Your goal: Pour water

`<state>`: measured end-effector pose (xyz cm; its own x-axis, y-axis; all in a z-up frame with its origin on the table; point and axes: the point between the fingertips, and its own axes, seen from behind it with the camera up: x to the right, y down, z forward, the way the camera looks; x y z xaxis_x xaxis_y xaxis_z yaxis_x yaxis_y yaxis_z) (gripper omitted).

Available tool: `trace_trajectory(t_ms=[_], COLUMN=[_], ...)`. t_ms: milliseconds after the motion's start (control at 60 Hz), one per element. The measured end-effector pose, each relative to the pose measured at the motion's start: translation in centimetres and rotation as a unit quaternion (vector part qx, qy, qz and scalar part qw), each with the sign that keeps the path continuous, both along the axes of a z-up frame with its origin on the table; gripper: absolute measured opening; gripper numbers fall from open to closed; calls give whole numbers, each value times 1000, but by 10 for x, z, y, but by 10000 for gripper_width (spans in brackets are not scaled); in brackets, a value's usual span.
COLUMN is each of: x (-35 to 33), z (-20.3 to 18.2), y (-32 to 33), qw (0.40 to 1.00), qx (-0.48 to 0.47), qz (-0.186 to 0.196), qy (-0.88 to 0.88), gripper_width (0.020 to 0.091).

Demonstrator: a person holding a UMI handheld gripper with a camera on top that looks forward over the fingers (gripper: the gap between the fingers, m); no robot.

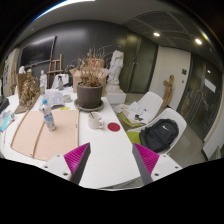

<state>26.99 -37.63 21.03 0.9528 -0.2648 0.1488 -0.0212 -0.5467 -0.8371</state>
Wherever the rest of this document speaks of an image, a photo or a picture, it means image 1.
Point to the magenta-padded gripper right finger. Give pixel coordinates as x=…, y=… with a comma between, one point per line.
x=146, y=157

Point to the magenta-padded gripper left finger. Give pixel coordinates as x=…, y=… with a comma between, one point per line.
x=77, y=156

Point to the white blue-capped drink bottle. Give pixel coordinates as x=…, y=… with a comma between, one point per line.
x=49, y=118

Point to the black backpack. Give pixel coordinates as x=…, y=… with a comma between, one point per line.
x=158, y=135

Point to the beige wooden-framed panel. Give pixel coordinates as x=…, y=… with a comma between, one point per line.
x=60, y=133

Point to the white ceramic mug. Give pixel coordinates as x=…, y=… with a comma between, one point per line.
x=94, y=122

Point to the green seat cushion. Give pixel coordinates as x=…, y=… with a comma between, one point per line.
x=125, y=120

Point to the brown stirring stick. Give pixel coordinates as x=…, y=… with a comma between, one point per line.
x=91, y=115

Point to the flat round red coaster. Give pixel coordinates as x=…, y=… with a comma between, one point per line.
x=114, y=127

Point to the stack of papers and books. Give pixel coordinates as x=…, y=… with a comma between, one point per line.
x=136, y=111

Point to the grey plant saucer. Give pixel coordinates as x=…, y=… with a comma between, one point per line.
x=80, y=107

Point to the small yellow flat item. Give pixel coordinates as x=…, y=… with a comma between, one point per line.
x=65, y=108

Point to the white chair with backpack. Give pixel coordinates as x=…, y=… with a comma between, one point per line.
x=176, y=116

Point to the white chair with papers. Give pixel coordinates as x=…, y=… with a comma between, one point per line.
x=151, y=101

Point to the small white cup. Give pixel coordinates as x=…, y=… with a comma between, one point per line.
x=67, y=98

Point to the dried plant in grey pot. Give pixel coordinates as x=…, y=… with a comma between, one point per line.
x=89, y=96

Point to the printed paper sheets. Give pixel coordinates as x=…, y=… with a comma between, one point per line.
x=53, y=98

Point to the brown wooden figure statue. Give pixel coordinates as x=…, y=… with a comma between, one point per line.
x=168, y=90

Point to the green-labelled small bottle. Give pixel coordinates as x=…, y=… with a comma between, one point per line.
x=42, y=89

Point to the cardboard box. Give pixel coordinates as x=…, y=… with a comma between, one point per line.
x=75, y=80

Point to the plain white chair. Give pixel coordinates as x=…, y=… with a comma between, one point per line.
x=66, y=80

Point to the teal packet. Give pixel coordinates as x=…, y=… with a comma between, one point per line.
x=5, y=120

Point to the small white figurine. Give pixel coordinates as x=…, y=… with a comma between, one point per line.
x=43, y=80
x=22, y=69

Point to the wooden easel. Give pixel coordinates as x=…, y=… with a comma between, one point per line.
x=55, y=68

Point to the tall white plaster statue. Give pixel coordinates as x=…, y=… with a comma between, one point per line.
x=115, y=68

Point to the round ceiling light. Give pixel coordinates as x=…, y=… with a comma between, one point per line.
x=198, y=41
x=156, y=34

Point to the white statue pedestal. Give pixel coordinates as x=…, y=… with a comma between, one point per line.
x=116, y=97

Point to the black wall screen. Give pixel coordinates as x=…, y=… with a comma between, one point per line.
x=38, y=51

